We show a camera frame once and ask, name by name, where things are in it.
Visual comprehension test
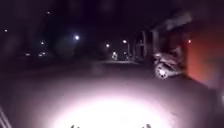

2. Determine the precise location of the dark building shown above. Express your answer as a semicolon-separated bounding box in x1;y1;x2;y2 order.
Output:
133;11;194;66

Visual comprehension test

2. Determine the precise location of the grey asphalt road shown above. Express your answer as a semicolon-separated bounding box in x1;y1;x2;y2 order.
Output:
0;60;224;128

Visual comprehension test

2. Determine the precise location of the red wall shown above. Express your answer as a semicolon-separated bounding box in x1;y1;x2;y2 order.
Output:
185;23;224;89

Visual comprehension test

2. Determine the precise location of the motor scooter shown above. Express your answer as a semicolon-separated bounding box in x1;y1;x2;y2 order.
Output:
152;46;188;80

